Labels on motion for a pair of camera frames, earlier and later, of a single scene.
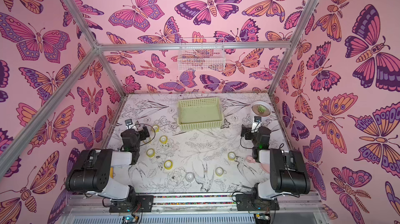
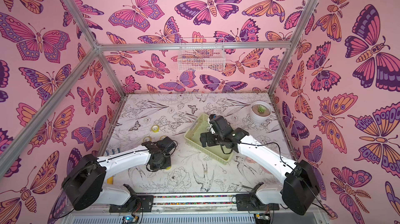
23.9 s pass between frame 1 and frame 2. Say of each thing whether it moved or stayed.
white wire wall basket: stayed
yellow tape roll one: stayed
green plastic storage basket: moved
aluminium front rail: stayed
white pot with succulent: stayed
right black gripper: moved
